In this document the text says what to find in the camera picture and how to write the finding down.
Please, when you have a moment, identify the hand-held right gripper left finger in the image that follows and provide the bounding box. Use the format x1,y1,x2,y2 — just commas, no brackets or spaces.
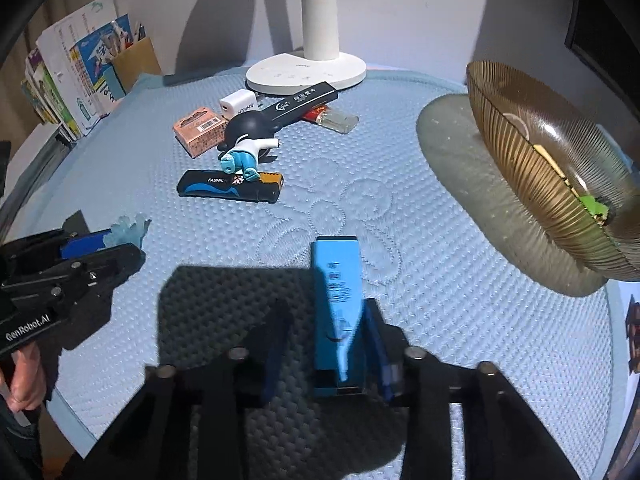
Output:
65,300,296,480

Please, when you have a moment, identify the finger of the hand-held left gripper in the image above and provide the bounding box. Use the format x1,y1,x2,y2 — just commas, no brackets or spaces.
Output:
0,211,113,274
2,242,146,292

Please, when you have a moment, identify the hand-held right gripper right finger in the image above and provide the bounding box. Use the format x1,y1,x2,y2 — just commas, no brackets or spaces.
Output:
360,299,591,480

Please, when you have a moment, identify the light blue translucent figurine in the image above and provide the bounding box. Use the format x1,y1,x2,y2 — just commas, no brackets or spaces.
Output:
102,214,152,251

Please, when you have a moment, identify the amber ribbed glass bowl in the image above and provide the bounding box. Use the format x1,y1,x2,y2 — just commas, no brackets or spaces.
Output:
466,60,640,282

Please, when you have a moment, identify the green crescent toy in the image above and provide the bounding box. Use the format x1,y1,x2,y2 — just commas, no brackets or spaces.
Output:
577,192,608,216

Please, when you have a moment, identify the yellow highlighter pen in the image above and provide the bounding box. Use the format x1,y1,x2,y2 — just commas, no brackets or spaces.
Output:
532,144,571,181

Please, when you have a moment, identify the person's left hand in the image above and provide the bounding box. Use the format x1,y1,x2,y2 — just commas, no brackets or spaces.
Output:
6,344,47,407

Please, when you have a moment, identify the grey book stand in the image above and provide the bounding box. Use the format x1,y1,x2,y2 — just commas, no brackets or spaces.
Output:
0,125,76,231

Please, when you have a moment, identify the black lighter with blue wave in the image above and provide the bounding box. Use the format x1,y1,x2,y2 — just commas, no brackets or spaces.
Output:
177,169,285,205

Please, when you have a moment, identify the small pink box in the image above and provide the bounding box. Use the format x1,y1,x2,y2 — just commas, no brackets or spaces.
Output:
172,106,226,157

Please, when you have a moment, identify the row of books and booklets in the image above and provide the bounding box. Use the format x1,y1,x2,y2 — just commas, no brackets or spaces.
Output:
20,0,133,141

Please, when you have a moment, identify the brown pen holder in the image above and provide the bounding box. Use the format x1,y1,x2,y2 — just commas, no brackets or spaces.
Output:
111,37,163,93

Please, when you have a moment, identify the black white and blue figurine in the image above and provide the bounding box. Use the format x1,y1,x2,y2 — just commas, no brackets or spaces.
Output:
219,111,282,183

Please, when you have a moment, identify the white charger plug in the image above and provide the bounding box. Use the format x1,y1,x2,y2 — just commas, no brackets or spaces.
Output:
218,91,258,120

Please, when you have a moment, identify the bunch of pencils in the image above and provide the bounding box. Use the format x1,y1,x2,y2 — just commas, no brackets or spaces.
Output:
112,19,147,53

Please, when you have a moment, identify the black lighter with white print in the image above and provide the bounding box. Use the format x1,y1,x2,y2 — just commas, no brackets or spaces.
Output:
260,82,340,125

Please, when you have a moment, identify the red clear lighter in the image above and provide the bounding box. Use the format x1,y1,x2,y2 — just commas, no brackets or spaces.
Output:
300,105,360,135

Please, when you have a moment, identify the printed picture card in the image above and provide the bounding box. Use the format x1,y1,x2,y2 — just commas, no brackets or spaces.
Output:
617,295,640,376

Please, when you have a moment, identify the white desk lamp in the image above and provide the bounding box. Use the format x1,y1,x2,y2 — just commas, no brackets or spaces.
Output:
245,0,368,96

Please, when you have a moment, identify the dark computer monitor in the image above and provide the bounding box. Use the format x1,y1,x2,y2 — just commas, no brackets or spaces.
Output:
565,0,640,78

